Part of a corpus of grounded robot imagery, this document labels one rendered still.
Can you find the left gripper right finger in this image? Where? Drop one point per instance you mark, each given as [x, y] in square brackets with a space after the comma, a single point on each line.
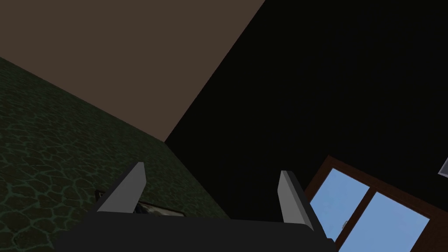
[292, 201]

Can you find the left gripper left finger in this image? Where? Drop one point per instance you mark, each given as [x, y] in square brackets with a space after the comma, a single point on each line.
[126, 192]

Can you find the brown framed window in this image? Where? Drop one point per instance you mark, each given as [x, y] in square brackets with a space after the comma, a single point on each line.
[374, 217]

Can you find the dark framed wall picture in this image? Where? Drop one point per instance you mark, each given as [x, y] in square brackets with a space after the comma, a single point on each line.
[157, 209]

